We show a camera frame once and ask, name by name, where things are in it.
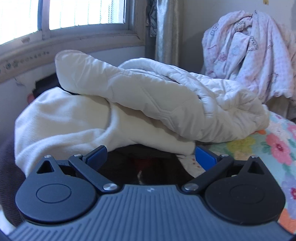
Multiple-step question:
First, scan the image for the dark cloth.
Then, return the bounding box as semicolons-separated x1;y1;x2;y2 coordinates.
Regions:
32;73;80;99

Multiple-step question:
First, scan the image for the white quilted jacket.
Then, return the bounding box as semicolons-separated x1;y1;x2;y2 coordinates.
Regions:
55;50;270;142

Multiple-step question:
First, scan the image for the window with weathered frame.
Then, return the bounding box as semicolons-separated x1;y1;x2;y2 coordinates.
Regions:
0;0;148;61

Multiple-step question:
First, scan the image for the cream fleece garment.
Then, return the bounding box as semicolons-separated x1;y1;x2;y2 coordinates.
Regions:
14;87;197;177

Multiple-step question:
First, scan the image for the floral bed sheet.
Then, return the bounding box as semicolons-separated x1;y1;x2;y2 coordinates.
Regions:
178;111;296;230

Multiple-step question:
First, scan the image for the pink patterned blanket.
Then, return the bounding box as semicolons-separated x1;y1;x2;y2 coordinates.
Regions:
202;10;296;105

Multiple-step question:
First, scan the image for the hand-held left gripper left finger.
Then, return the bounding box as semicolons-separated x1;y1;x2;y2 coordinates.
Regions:
36;146;119;194

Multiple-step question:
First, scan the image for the silver grey curtain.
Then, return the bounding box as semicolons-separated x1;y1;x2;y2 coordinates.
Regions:
154;0;184;67

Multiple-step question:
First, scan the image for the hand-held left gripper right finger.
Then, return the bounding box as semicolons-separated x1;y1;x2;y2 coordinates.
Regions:
181;146;266;194

